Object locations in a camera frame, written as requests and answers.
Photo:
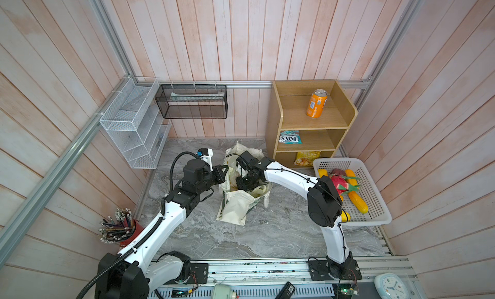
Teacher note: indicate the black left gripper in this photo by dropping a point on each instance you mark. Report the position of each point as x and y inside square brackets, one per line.
[220, 176]

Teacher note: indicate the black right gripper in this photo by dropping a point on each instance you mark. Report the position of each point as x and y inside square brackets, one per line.
[241, 187]

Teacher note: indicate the cream canvas tote bag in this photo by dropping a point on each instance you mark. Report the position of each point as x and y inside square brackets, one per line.
[236, 203]

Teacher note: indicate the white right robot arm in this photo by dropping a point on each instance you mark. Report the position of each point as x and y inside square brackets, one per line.
[324, 206]

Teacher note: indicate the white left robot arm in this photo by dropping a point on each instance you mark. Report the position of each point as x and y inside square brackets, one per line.
[131, 273]

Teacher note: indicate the Fox's candy bag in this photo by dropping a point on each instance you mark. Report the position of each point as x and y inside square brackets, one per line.
[290, 137]

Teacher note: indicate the yellow chips bag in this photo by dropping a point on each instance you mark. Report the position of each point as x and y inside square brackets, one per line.
[306, 158]

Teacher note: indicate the orange round fruit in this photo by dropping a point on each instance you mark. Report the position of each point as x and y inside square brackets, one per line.
[322, 172]

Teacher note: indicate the wooden three-tier shelf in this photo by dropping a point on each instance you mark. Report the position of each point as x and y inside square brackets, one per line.
[288, 103]

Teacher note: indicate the dark purple round fruit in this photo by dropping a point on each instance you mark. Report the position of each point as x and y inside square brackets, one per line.
[338, 172]

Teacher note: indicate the pink dragon fruit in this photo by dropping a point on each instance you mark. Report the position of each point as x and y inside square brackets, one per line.
[342, 186]

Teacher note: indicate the yellow toy mango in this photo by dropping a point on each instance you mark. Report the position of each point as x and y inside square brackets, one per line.
[345, 217]

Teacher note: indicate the orange soda can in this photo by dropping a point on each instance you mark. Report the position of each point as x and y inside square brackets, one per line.
[317, 102]

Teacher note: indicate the red pen cup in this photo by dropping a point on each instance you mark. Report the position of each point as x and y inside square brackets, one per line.
[121, 229]

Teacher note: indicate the white round object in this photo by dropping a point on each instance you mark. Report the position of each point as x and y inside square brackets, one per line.
[222, 291]

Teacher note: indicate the black handheld device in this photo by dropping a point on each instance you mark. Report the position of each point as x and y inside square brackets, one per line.
[286, 292]

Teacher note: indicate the white plastic basket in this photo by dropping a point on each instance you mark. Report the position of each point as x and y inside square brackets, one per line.
[378, 213]

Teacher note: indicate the white analog clock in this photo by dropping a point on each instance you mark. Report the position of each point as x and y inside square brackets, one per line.
[391, 286]

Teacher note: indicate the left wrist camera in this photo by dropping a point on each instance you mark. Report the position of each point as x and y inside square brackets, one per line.
[206, 155]

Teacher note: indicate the black mesh wall basket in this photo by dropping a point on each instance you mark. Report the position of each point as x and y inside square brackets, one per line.
[192, 101]

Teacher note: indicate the white wire mesh rack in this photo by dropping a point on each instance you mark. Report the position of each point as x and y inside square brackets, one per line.
[134, 122]

